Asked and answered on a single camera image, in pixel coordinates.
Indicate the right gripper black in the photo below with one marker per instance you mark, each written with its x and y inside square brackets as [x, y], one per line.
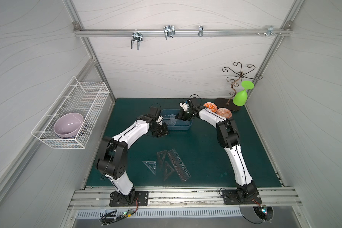
[184, 113]

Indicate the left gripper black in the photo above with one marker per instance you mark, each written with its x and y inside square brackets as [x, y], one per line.
[161, 130]

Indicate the clear protractor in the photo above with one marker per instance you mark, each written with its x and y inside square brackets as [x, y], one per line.
[170, 120]

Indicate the blue plastic storage box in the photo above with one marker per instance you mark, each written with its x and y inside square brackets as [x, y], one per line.
[180, 125]

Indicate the dark triangle ruler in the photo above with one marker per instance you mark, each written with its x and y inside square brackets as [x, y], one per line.
[168, 171]
[161, 157]

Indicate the stencil ruler large dark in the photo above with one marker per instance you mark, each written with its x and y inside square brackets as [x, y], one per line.
[178, 165]

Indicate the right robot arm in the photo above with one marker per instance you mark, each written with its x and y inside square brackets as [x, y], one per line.
[228, 138]

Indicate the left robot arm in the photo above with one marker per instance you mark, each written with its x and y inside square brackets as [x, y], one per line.
[113, 153]

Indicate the orange patterned bowl left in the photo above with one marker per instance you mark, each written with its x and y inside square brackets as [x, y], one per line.
[211, 106]

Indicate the clear triangle ruler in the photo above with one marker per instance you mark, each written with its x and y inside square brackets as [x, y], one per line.
[151, 165]

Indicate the brown metal cup stand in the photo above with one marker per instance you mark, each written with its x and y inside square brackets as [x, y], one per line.
[235, 78]

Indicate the green plastic goblet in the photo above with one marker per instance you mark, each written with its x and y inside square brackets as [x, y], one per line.
[242, 96]

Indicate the metal hook small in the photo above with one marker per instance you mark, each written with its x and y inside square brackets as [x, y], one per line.
[200, 31]

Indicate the metal hook middle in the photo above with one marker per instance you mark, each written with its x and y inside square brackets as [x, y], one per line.
[169, 31]

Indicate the lilac bowl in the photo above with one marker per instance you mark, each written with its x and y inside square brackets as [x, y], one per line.
[68, 125]

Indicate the metal hook left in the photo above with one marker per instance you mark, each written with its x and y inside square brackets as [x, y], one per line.
[137, 38]

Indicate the metal hook right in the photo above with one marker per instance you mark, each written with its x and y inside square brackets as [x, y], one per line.
[270, 33]

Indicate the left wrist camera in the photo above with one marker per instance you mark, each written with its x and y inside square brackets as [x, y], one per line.
[155, 114]

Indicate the aluminium top rail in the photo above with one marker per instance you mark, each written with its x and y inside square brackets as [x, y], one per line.
[153, 33]

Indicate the aluminium rail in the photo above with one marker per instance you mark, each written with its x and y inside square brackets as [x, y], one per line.
[153, 33]
[99, 198]

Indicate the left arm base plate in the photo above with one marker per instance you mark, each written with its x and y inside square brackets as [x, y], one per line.
[135, 198]

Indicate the white wire basket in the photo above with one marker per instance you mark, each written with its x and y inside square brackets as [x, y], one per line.
[85, 98]

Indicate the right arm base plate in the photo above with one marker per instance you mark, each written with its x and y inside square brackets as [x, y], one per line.
[235, 197]

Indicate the aluminium front rail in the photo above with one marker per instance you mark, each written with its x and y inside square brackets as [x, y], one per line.
[99, 198]

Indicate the white cable duct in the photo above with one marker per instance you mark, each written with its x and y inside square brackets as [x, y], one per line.
[163, 213]

